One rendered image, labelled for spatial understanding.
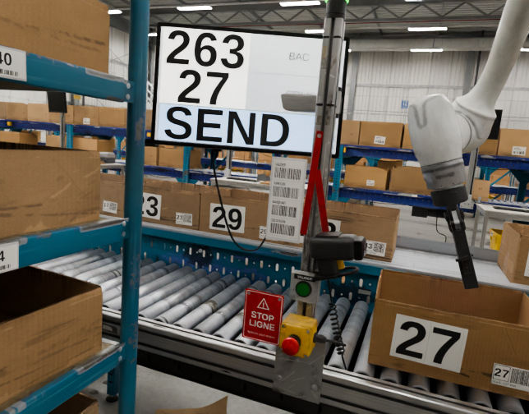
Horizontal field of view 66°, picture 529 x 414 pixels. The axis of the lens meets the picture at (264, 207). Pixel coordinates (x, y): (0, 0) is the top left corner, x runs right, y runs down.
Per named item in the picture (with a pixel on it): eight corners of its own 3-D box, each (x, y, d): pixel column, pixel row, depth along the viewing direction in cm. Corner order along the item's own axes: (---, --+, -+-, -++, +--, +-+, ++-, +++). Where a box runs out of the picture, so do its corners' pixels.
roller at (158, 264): (71, 315, 129) (60, 307, 131) (167, 273, 178) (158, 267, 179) (75, 302, 128) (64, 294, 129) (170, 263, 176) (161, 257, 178)
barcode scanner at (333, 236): (364, 286, 86) (362, 236, 85) (308, 282, 90) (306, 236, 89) (367, 277, 92) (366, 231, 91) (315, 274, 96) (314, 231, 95)
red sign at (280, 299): (241, 337, 103) (245, 288, 102) (242, 335, 104) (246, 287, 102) (302, 352, 98) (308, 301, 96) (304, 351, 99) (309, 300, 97)
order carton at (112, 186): (57, 209, 202) (57, 174, 200) (101, 203, 229) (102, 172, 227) (122, 219, 189) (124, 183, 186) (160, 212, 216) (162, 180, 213)
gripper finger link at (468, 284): (471, 257, 94) (471, 258, 93) (478, 287, 94) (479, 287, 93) (457, 259, 95) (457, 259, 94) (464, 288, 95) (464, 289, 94)
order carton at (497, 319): (365, 363, 103) (374, 298, 101) (374, 319, 131) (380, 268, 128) (547, 405, 91) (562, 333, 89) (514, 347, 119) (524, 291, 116)
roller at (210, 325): (190, 326, 114) (204, 337, 112) (259, 276, 162) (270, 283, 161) (183, 340, 115) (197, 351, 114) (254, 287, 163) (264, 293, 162)
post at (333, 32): (271, 391, 103) (305, 17, 90) (278, 381, 107) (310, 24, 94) (319, 405, 98) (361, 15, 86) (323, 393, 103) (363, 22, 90)
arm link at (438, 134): (455, 159, 86) (478, 153, 95) (438, 87, 86) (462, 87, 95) (408, 170, 94) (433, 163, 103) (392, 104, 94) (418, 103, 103)
